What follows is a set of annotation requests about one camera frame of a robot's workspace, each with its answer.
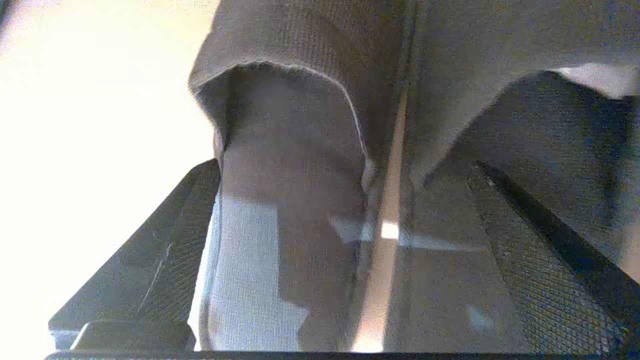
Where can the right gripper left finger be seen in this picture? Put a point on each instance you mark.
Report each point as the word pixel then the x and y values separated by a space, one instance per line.
pixel 150 260

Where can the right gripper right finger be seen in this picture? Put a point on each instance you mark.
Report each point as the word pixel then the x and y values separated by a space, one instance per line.
pixel 545 270

